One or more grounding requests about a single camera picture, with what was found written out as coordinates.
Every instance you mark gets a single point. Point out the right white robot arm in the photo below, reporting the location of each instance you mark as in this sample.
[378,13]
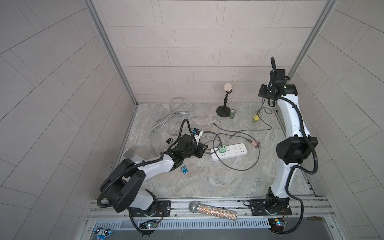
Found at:
[296,152]

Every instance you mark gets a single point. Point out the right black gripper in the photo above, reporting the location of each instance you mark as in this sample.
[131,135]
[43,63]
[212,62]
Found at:
[263,92]

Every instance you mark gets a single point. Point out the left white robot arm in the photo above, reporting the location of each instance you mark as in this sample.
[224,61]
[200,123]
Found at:
[122,188]

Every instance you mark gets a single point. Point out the green charger plug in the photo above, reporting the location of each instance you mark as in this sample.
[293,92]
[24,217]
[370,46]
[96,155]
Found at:
[222,149]

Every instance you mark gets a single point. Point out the right circuit board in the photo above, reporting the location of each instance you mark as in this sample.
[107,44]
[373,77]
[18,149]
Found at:
[277,225]

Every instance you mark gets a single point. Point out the yellow charger plug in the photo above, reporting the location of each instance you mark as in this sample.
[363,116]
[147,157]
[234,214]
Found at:
[256,118]

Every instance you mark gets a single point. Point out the aluminium rail frame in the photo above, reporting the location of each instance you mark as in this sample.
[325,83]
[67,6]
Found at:
[315,209]

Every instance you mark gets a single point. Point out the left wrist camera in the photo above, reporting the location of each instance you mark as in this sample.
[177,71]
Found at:
[197,134]

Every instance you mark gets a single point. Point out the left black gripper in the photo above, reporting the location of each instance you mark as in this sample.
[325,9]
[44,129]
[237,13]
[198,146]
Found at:
[198,148]

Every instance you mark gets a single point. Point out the blue toy figure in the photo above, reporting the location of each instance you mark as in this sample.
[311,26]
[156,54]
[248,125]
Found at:
[102,234]

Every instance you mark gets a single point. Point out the circuit board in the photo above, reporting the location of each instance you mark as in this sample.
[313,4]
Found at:
[149,225]
[277,225]

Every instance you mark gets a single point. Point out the left circuit board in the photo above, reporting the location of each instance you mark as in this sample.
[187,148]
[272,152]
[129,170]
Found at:
[149,225]

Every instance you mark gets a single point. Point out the blue mp3 player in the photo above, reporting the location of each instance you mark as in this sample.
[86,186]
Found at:
[184,169]

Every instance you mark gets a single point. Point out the glitter handheld microphone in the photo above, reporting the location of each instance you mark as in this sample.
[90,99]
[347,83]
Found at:
[195,207]

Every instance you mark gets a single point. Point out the beige microphone on stand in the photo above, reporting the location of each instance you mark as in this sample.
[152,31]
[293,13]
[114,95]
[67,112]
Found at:
[224,111]

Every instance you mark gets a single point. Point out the small black square device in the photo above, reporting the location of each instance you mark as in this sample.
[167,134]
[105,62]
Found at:
[169,141]

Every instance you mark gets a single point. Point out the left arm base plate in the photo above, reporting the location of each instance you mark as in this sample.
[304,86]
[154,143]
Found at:
[162,209]

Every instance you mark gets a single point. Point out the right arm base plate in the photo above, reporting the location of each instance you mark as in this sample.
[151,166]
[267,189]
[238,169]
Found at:
[269,207]

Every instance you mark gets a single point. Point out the green camouflage tape roll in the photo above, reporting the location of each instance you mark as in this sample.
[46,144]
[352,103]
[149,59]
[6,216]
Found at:
[232,113]

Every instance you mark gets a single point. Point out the grey plastic holder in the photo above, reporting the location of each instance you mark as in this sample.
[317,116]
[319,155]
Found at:
[130,154]

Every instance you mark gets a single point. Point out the white power strip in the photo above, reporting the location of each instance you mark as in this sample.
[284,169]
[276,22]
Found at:
[233,151]

